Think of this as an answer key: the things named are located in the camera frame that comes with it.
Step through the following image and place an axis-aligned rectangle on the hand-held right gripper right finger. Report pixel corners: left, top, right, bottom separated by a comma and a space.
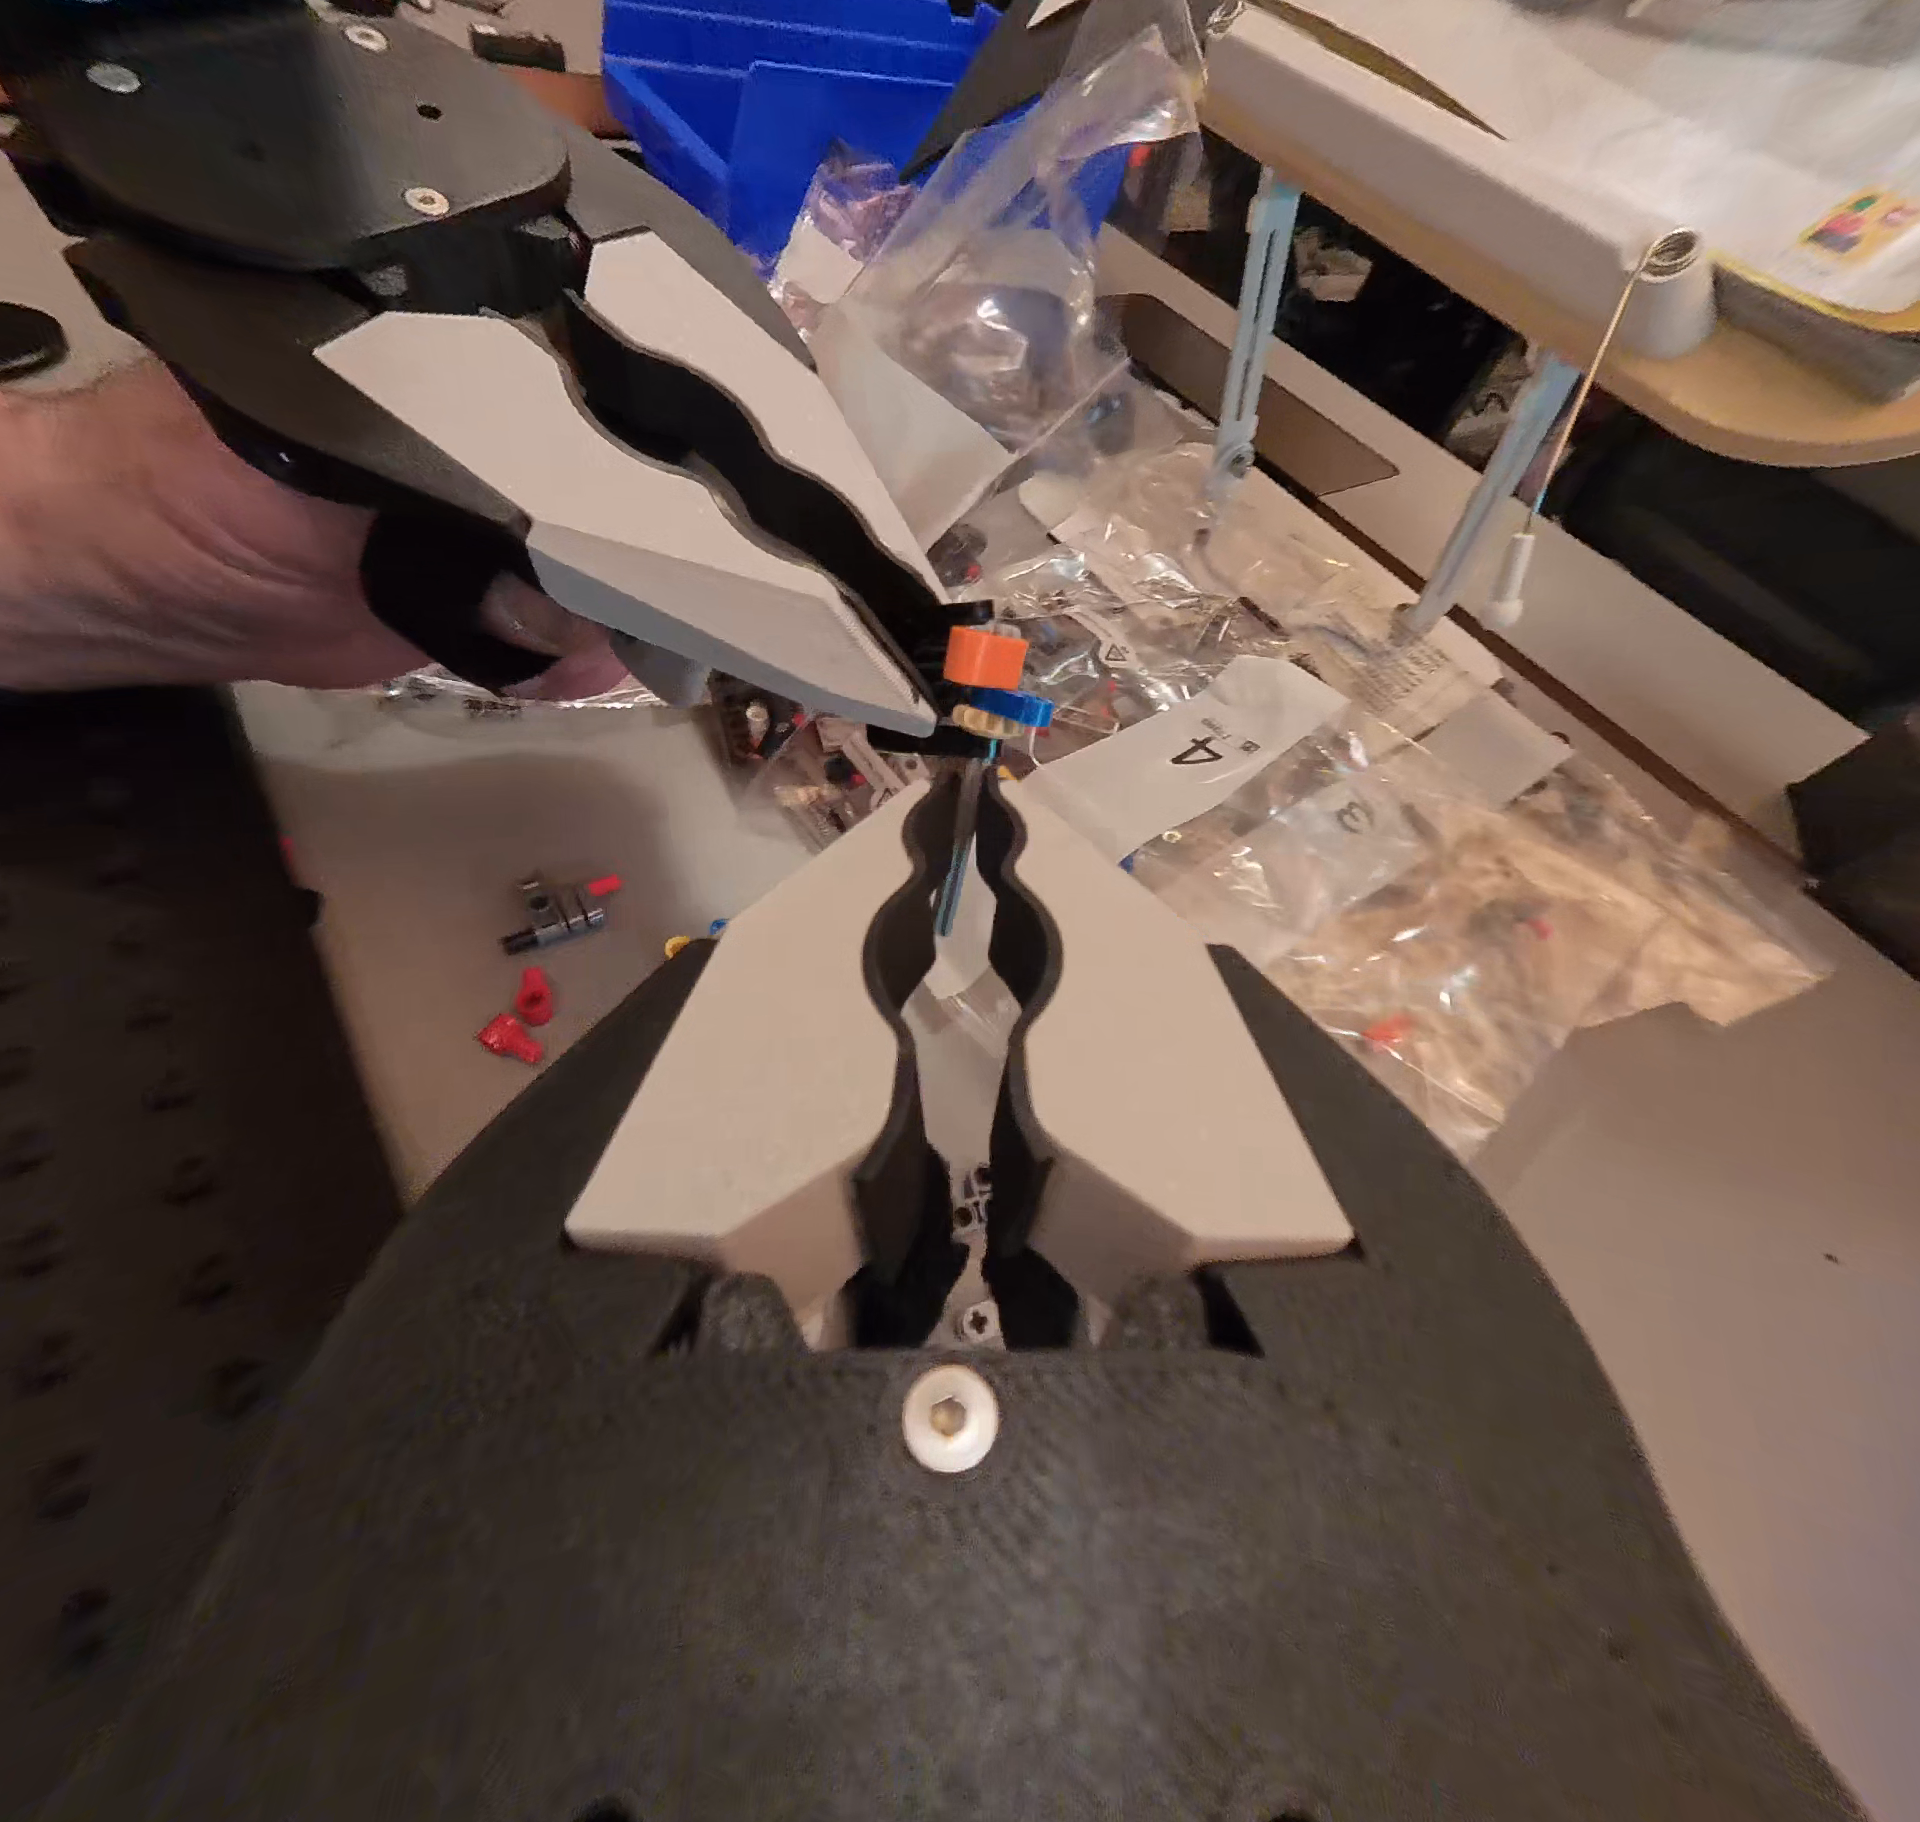
981, 776, 1355, 1266

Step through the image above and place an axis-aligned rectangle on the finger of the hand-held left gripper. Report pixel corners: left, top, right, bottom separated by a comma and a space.
313, 308, 945, 739
562, 226, 968, 655

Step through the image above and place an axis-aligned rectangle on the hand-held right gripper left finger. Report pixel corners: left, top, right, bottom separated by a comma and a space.
565, 776, 951, 1352

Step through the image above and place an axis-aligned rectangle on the light grey lego axle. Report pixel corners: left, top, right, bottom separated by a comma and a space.
933, 764, 995, 942

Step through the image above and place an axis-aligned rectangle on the black lego gear frame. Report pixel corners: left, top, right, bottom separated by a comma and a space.
907, 600, 1060, 764

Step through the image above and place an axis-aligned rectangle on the grey lego connector assembly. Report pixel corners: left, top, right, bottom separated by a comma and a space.
502, 873, 625, 954

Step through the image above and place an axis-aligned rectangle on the person's left hand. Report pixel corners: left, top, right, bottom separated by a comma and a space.
0, 360, 633, 707

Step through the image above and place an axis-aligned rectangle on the blue plastic bin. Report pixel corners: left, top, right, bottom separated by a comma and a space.
600, 0, 1136, 280

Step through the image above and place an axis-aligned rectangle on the small opened clear bag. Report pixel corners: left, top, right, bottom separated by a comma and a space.
717, 660, 940, 849

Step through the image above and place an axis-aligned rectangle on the black dimpled mat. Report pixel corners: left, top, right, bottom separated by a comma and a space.
0, 683, 407, 1822

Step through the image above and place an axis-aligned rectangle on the wooden book stand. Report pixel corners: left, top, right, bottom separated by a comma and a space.
1094, 0, 1920, 871

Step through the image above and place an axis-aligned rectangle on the wire page holder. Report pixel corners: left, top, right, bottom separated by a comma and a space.
1484, 226, 1723, 632

